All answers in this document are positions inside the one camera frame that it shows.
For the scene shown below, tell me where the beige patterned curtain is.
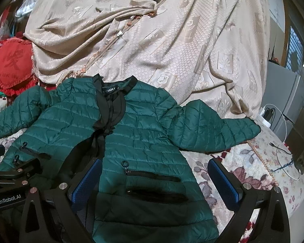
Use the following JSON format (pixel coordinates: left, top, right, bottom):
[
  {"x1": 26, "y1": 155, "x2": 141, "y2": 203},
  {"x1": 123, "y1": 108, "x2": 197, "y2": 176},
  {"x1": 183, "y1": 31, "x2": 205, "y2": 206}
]
[{"x1": 25, "y1": 0, "x2": 270, "y2": 118}]

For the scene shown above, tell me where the white power strip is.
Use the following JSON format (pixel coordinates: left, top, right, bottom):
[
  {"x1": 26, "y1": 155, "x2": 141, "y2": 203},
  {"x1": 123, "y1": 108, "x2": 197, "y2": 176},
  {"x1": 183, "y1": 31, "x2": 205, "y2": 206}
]
[{"x1": 256, "y1": 108, "x2": 275, "y2": 128}]

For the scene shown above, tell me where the white cable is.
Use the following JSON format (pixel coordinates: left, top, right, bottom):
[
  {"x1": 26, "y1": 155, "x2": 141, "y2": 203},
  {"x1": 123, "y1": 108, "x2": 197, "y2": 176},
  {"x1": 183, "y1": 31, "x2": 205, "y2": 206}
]
[{"x1": 262, "y1": 102, "x2": 302, "y2": 182}]

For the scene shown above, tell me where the grey refrigerator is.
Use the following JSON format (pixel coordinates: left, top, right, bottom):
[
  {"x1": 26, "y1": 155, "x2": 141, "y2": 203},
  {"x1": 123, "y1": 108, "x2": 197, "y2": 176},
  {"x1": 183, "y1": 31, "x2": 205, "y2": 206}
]
[{"x1": 261, "y1": 62, "x2": 304, "y2": 141}]

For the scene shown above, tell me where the floral red white bedspread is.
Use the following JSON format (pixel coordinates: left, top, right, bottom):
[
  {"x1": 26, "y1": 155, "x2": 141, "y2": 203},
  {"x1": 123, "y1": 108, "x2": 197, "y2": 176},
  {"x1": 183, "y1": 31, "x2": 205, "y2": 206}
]
[{"x1": 0, "y1": 95, "x2": 304, "y2": 243}]

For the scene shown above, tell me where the red embroidered round cushion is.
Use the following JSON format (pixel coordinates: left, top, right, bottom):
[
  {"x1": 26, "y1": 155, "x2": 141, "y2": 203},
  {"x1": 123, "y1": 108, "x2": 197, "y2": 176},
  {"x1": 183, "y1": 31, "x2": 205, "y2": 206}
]
[{"x1": 0, "y1": 37, "x2": 38, "y2": 97}]

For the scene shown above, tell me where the green quilted puffer jacket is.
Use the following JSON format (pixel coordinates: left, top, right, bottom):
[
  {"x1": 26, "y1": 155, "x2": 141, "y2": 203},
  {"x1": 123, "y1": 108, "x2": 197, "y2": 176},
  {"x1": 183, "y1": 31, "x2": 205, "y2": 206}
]
[{"x1": 0, "y1": 75, "x2": 260, "y2": 242}]

